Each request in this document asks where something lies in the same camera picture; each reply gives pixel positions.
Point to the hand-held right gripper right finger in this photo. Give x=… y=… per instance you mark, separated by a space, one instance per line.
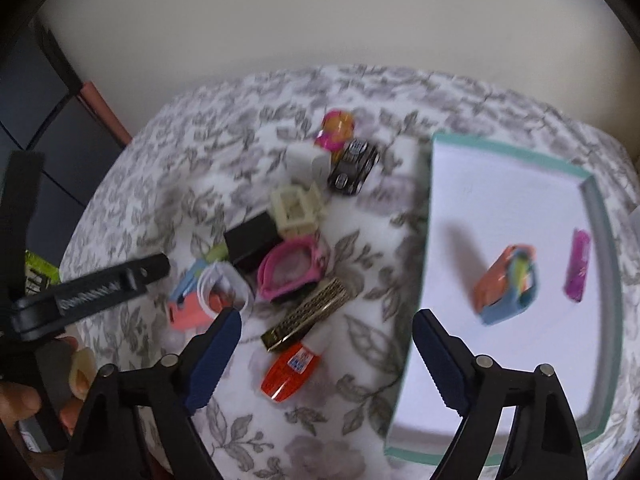
x=445 y=365

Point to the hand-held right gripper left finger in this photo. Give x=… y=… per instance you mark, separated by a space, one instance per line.
x=215 y=360

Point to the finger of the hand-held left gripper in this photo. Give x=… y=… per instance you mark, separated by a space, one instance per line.
x=100 y=292

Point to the red correction tape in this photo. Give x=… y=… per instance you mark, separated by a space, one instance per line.
x=287 y=375

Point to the pink watch band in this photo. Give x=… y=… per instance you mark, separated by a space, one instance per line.
x=270 y=280

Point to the black box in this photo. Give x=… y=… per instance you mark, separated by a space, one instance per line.
x=252 y=245

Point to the clear storage bin with toys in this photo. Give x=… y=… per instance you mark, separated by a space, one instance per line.
x=500 y=200

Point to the person's left hand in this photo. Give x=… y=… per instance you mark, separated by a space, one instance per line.
x=17 y=401

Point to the salmon and blue clip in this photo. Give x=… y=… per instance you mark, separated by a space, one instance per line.
x=187 y=312

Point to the green packet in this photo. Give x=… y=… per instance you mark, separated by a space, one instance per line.
x=37 y=272

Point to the dark cabinet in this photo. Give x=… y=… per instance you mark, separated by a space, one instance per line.
x=60 y=135

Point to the orange and blue correction tape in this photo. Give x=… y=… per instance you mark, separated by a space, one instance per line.
x=492 y=285

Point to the gold harmonica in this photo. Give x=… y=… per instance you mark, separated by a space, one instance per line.
x=305 y=315

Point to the small green piece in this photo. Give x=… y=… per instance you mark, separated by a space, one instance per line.
x=216 y=252

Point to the salmon coloured board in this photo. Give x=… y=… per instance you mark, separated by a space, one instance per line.
x=102 y=110

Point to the magenta plastic case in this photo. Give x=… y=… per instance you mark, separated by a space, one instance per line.
x=577 y=265

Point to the floral grey tablecloth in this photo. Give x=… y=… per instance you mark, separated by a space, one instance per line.
x=225 y=125

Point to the white cube charger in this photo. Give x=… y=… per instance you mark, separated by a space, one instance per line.
x=305 y=162

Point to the black toy car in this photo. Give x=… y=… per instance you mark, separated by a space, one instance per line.
x=352 y=167

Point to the pink and orange toy figure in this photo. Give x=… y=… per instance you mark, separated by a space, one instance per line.
x=337 y=127

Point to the cream plastic frame piece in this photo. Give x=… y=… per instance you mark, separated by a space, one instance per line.
x=300 y=220

